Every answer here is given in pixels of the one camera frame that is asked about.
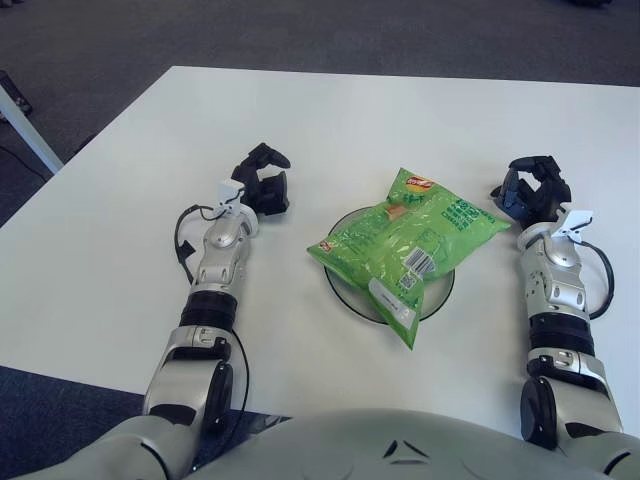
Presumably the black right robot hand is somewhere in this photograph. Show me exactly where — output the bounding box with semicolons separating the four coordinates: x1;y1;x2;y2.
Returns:
493;155;573;227

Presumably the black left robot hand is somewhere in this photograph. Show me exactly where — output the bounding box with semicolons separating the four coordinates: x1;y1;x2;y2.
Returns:
230;142;293;218

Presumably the green snack bag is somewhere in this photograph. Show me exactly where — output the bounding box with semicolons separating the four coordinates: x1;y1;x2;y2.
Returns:
305;166;513;352

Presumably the white plate with black rim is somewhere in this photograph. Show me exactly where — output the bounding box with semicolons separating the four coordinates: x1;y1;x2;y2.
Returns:
322;206;457;324

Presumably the white table leg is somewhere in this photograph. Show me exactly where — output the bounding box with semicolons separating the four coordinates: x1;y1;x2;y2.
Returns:
0;79;66;176

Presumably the grey robot torso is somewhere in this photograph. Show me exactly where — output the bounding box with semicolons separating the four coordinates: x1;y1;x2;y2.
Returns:
14;407;640;480

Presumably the dark object on floor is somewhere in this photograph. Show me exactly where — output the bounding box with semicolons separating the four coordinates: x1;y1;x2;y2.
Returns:
0;68;35;116

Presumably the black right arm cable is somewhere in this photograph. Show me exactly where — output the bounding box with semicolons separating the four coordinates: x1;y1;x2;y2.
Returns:
579;238;616;320

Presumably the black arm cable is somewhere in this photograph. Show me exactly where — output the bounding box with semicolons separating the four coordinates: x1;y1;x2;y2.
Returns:
173;205;251;417
579;238;616;320

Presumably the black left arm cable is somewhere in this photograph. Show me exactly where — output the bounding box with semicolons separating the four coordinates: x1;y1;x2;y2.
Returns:
173;205;251;417

